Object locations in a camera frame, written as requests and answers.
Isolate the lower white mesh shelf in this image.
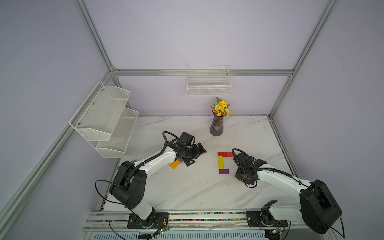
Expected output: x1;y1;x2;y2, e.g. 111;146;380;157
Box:
96;108;139;159

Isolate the white wire wall basket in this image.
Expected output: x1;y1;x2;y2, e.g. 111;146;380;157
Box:
187;65;232;97

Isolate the orange block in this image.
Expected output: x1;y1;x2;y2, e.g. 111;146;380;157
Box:
169;160;181;169

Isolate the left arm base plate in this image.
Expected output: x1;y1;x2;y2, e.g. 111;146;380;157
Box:
127;212;169;229

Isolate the aluminium front rail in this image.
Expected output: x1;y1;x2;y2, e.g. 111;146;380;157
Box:
83;208;331;232

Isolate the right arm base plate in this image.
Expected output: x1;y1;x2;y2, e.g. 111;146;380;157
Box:
246;211;289;228

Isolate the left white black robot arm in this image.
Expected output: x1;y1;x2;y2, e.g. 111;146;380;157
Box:
109;131;207;221

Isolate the upper white mesh shelf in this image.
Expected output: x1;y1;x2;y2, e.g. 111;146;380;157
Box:
69;82;130;142

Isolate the white mesh shelf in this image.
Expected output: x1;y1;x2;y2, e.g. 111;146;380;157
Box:
96;108;139;159
69;82;130;142

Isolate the lime yellow long block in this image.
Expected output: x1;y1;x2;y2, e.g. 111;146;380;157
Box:
218;156;224;170

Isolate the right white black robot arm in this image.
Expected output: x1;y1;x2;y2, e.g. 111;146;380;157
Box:
233;152;342;235

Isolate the dark purple block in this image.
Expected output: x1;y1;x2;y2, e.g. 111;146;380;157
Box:
219;169;230;175

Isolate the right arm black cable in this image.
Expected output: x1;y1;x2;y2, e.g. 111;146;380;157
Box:
231;148;346;240

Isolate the dark glass vase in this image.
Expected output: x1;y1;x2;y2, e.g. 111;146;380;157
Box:
210;111;225;137

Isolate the yellow flower bouquet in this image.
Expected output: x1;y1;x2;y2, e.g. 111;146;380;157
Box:
210;97;232;117

